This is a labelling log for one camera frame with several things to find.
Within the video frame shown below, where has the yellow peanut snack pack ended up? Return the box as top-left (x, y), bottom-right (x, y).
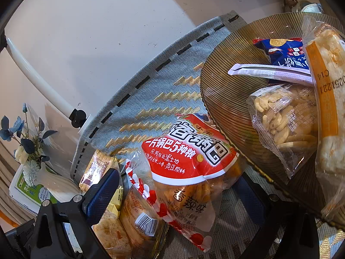
top-left (107, 185), bottom-right (123, 218)

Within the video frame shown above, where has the wafer biscuit pack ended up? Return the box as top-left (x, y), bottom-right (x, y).
top-left (79, 150), bottom-right (119, 192)

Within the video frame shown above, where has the red orange bread roll pack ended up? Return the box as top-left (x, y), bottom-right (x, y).
top-left (120, 187), bottom-right (168, 258)

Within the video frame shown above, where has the clear bag of small crackers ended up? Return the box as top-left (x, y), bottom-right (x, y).
top-left (247, 84), bottom-right (318, 178)

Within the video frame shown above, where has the red white striped snack bag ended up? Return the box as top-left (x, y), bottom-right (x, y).
top-left (126, 114), bottom-right (246, 252)

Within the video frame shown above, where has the pink snack stick pack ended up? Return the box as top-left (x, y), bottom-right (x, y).
top-left (227, 63), bottom-right (313, 87)

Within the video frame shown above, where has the blue chip bag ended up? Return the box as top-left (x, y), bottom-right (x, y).
top-left (253, 38), bottom-right (309, 83)

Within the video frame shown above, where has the brown toast slice pack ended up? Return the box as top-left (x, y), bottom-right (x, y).
top-left (92, 210), bottom-right (132, 258)

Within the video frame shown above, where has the beige curtain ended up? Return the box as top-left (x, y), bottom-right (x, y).
top-left (1, 143), bottom-right (36, 227)

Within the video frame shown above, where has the white ribbed ceramic vase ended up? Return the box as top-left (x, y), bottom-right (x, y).
top-left (34, 164), bottom-right (82, 202)

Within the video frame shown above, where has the green blue book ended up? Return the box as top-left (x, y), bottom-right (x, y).
top-left (9, 165), bottom-right (58, 216)

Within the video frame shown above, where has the white lamp pole with clamp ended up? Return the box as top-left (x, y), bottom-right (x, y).
top-left (6, 38), bottom-right (93, 135)

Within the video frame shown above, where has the gold ribbed glass bowl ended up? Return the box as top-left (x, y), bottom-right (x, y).
top-left (199, 12), bottom-right (345, 231)

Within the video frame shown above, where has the patterned woven table mat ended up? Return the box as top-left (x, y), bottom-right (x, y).
top-left (70, 11), bottom-right (344, 258)

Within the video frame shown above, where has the white cloth pouch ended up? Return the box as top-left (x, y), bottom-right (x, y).
top-left (283, 0), bottom-right (324, 13)

